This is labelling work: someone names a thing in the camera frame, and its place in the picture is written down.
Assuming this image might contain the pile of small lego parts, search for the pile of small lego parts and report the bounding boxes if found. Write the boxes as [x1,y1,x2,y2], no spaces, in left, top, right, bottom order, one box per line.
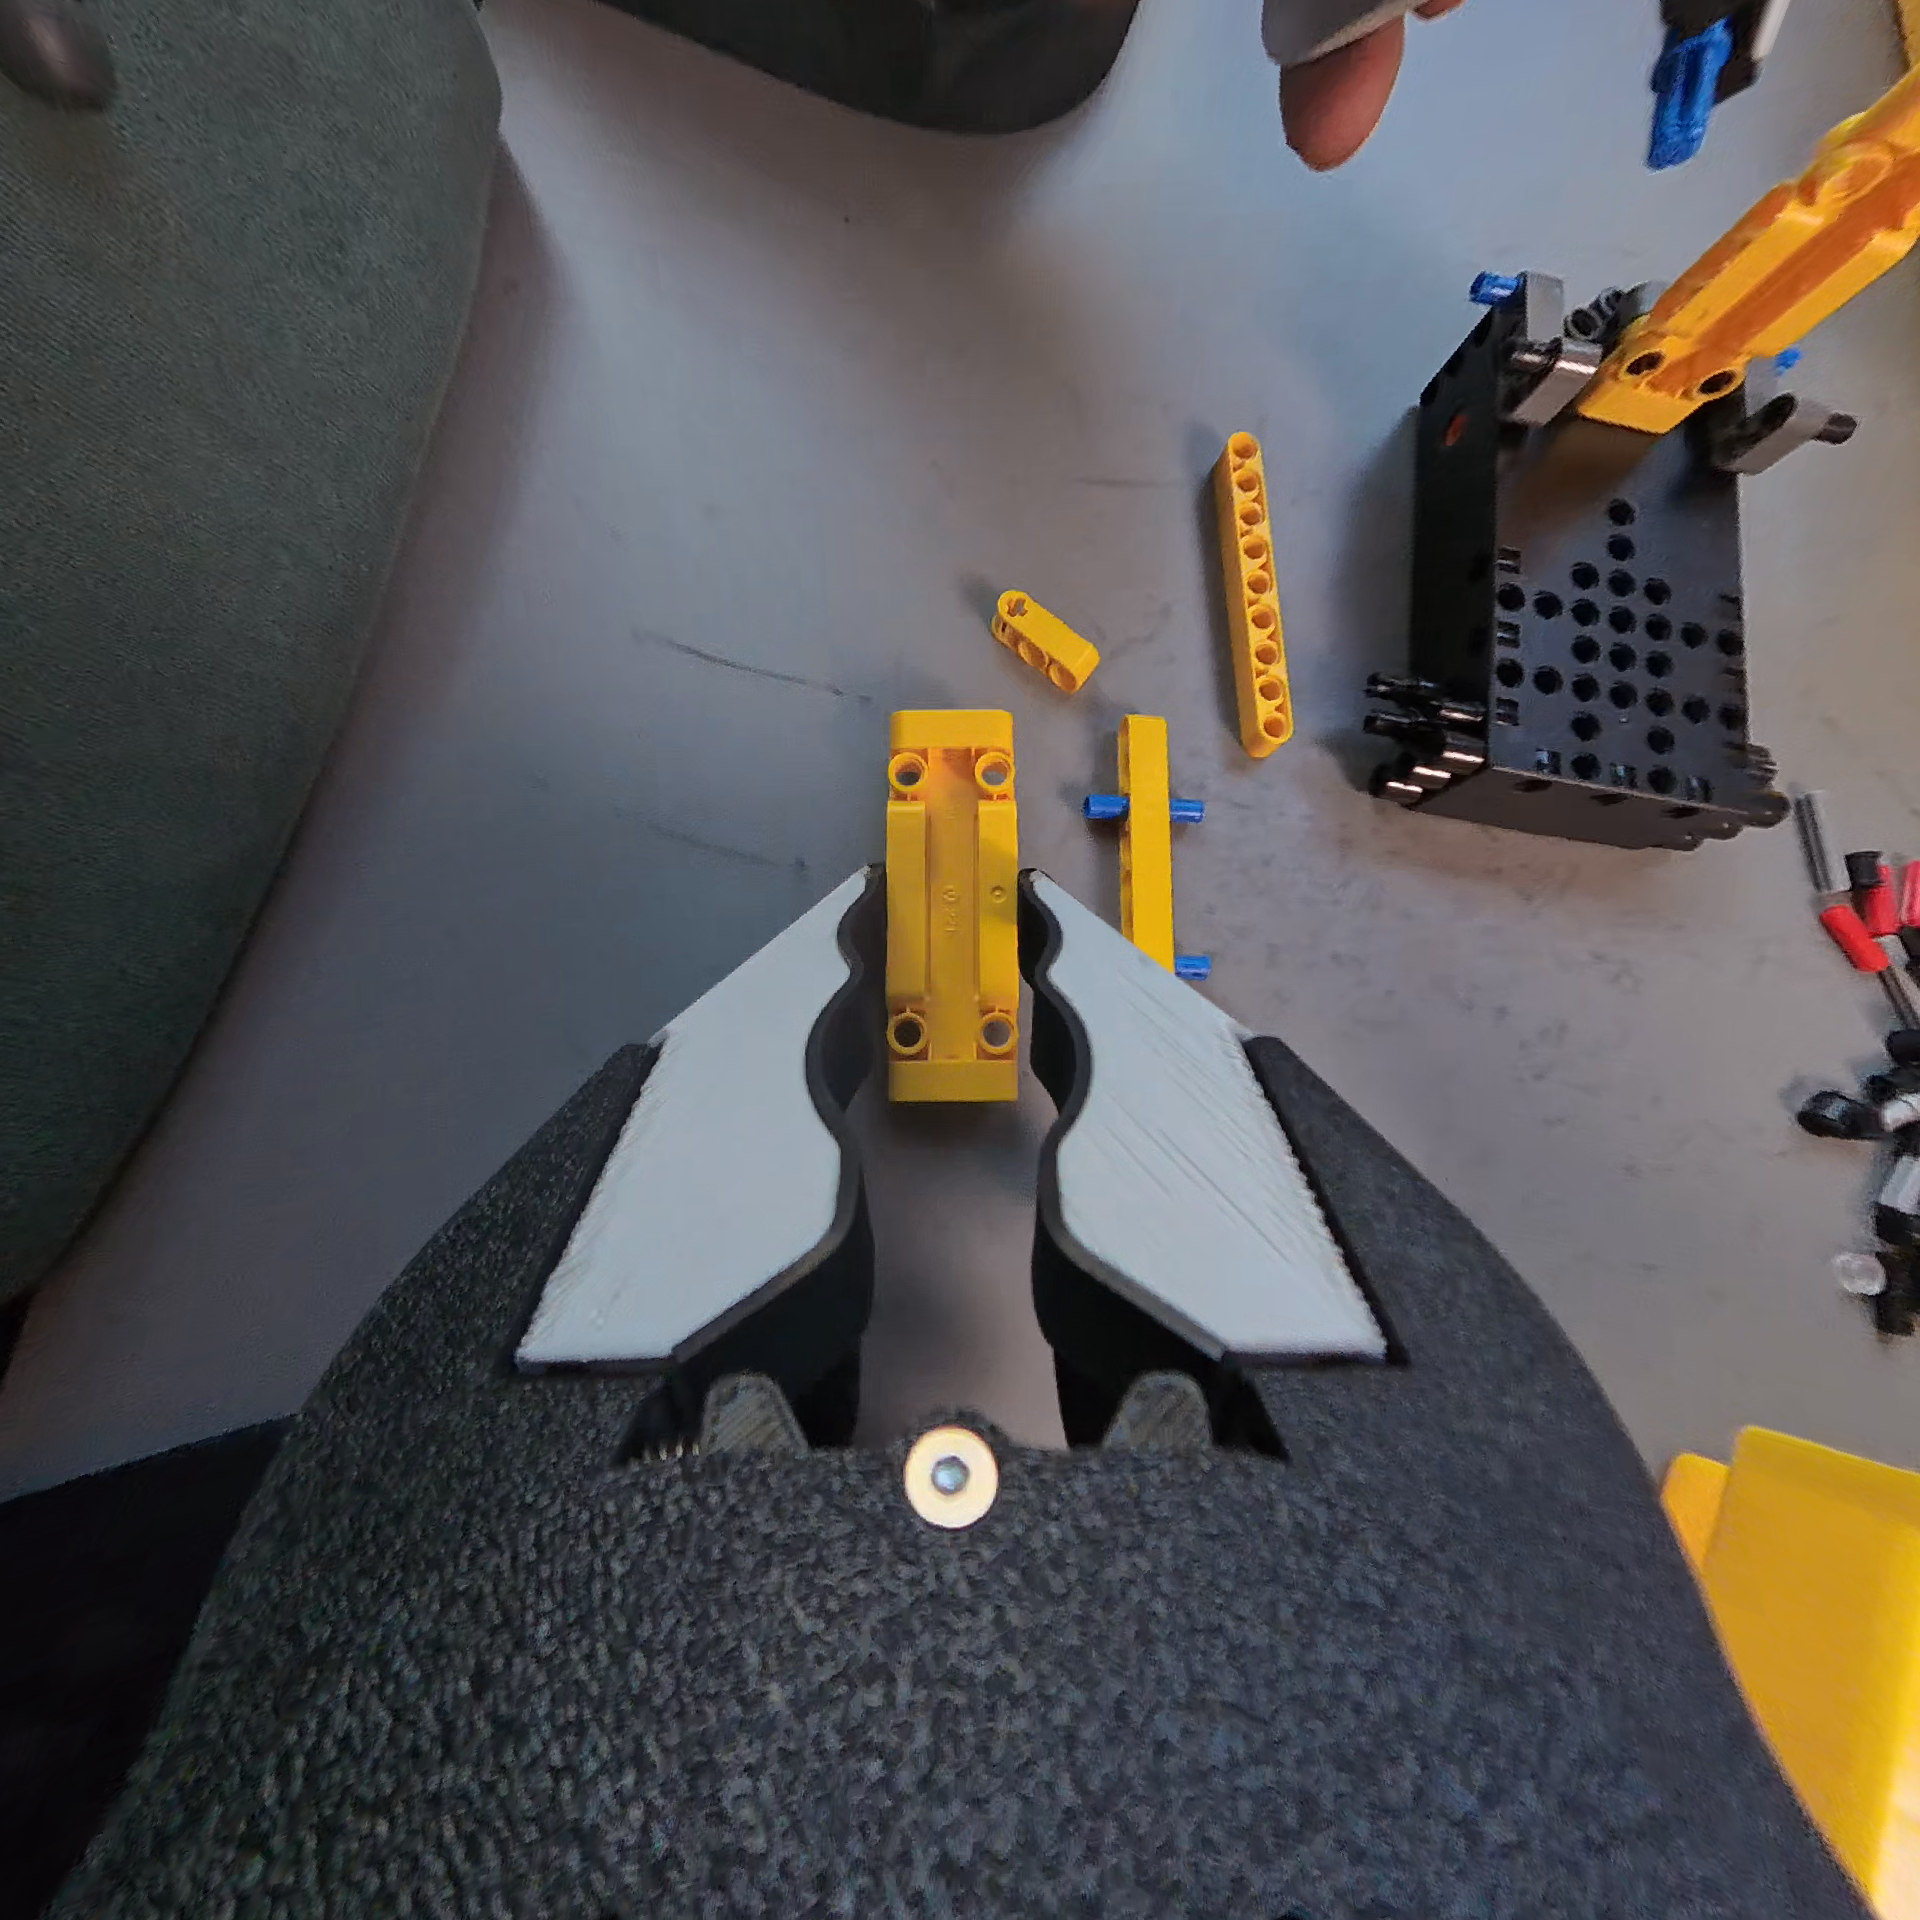
[1790,788,1920,1338]

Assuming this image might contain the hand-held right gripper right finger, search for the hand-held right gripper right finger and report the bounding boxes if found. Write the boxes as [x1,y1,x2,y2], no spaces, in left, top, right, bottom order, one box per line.
[1017,869,1391,1453]

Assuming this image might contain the black lego base block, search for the black lego base block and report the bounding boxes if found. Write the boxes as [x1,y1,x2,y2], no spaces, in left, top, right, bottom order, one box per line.
[1361,272,1861,857]

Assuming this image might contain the person's black pants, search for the person's black pants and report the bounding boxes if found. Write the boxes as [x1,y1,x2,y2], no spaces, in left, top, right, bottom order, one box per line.
[592,0,1146,136]

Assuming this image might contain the person's left hand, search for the person's left hand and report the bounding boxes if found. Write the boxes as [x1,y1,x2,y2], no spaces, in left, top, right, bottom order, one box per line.
[1276,0,1470,171]

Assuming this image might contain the blue lego pin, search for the blue lego pin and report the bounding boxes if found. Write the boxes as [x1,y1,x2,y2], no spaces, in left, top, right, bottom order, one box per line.
[1647,23,1734,171]

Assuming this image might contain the yellow panel on base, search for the yellow panel on base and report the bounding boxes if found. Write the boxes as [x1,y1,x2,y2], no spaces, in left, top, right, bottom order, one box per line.
[1572,60,1920,441]

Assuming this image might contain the long yellow lego beam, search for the long yellow lego beam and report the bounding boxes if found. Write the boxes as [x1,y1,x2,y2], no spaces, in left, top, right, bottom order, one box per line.
[1211,431,1297,762]

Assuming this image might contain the short yellow lego beam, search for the short yellow lego beam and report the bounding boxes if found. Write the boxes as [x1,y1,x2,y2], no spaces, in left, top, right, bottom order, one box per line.
[990,587,1105,693]

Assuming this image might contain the yellow lego beam with pins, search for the yellow lego beam with pins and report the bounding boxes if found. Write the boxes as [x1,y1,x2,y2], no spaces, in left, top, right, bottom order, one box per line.
[1082,714,1215,986]

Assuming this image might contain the yellow lego panel piece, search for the yellow lego panel piece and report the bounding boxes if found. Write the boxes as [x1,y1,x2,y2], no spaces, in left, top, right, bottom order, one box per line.
[882,708,1024,1108]

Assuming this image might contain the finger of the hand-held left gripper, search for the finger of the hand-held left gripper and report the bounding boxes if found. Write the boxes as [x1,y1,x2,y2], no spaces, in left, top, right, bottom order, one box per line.
[1660,0,1796,106]

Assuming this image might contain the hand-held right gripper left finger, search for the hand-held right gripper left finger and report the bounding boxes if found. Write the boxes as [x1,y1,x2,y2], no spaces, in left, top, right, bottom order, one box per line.
[512,865,892,1450]

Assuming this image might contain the yellow storage bin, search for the yellow storage bin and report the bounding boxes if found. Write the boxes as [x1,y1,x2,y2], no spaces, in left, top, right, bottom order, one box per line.
[1657,1425,1920,1920]

